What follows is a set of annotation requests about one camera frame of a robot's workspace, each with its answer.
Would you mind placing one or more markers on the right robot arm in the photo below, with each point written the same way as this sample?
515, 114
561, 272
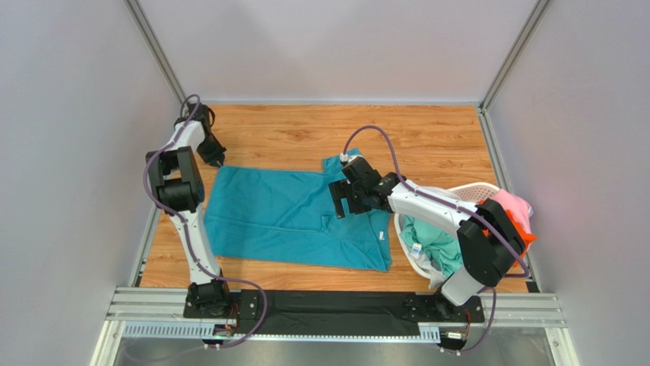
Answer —
488, 239

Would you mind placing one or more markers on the teal blue t-shirt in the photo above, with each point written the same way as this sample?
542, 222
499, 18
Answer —
288, 216

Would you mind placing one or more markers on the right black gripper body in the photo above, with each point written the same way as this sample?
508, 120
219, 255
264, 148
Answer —
340, 197

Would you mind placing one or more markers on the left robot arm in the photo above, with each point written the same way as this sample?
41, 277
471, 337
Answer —
173, 181

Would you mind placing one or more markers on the pink t-shirt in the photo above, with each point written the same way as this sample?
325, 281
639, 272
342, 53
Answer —
519, 210

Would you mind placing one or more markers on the mint green t-shirt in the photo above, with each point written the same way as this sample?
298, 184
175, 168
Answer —
420, 238

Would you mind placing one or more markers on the white laundry basket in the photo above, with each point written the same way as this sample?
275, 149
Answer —
474, 192

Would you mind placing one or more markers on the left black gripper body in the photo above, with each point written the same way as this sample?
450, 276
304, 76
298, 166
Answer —
212, 149

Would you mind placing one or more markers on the white t-shirt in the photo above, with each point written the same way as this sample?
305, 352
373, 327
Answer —
428, 269

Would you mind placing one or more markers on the aluminium frame rail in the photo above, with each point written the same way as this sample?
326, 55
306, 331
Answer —
143, 312

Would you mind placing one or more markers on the orange t-shirt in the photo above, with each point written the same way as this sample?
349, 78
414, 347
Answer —
528, 238

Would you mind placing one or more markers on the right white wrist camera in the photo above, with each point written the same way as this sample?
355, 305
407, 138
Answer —
345, 158

